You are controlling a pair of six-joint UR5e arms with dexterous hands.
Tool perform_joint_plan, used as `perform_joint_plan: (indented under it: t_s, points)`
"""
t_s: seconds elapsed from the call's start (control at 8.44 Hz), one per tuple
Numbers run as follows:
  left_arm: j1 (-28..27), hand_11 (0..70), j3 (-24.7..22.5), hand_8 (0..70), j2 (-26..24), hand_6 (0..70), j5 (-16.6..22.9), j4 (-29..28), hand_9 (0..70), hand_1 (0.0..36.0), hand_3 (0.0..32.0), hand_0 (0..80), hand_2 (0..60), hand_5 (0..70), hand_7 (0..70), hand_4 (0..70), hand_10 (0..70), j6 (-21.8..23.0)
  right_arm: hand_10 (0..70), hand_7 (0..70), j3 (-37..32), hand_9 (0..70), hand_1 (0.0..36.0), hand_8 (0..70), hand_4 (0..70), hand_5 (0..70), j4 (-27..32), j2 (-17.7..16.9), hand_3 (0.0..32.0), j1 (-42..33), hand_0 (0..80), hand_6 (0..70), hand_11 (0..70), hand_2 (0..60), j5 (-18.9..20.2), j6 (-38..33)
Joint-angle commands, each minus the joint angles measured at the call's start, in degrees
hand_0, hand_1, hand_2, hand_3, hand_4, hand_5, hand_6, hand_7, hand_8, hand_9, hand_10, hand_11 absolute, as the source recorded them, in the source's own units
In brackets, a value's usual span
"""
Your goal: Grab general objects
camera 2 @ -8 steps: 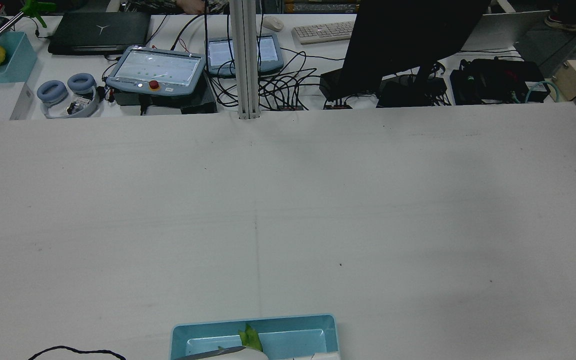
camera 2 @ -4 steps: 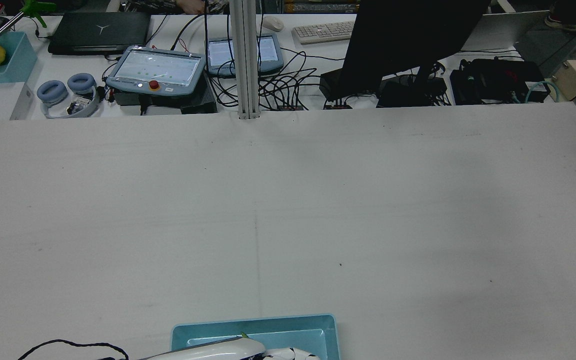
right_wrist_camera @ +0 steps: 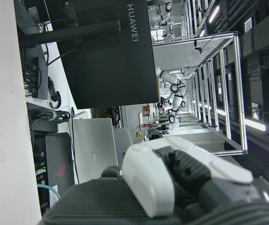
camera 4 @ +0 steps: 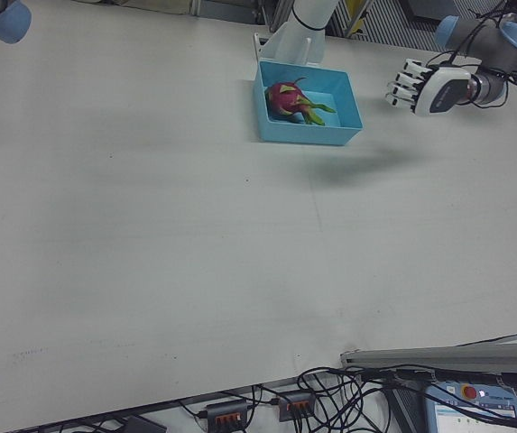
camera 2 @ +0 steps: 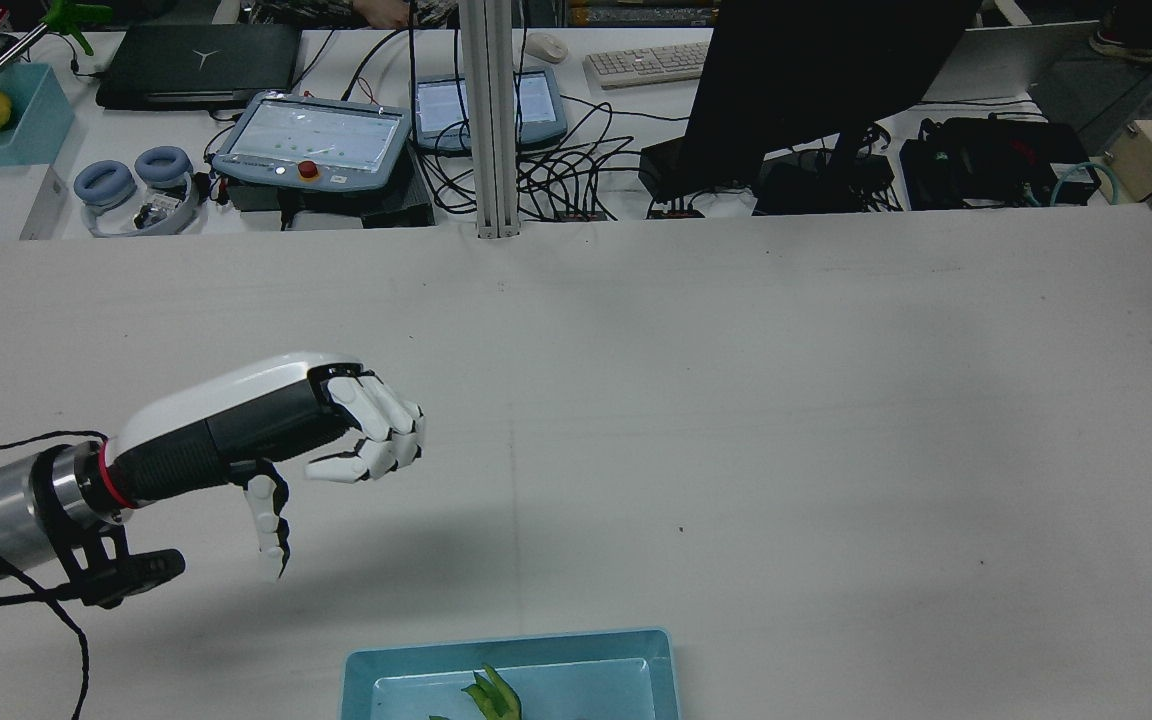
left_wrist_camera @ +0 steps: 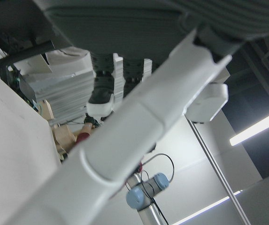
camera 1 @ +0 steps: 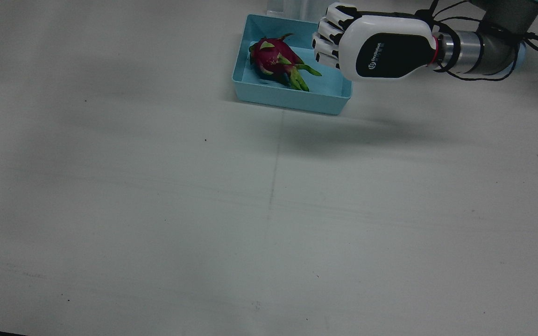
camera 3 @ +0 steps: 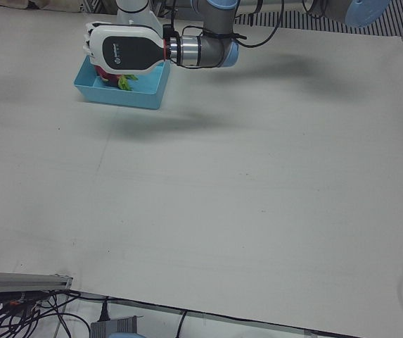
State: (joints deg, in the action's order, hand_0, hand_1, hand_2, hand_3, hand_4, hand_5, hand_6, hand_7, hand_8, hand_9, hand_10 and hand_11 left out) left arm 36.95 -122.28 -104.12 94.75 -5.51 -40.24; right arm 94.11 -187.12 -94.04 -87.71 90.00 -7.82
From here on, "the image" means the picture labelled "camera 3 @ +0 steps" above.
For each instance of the aluminium extrusion rail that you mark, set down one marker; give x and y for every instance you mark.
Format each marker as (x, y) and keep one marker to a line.
(18, 280)

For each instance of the light blue plastic bin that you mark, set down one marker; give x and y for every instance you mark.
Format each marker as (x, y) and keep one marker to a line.
(127, 96)

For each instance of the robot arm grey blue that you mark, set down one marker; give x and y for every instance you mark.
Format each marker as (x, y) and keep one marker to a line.
(211, 49)

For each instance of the pink dragon fruit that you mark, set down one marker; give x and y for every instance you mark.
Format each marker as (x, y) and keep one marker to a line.
(108, 78)

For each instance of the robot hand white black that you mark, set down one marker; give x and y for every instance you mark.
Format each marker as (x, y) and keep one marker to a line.
(131, 53)

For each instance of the grey power adapter box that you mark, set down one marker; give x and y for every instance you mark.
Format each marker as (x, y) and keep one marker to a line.
(113, 325)

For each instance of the blue rounded cap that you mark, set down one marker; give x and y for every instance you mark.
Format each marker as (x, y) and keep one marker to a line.
(123, 335)

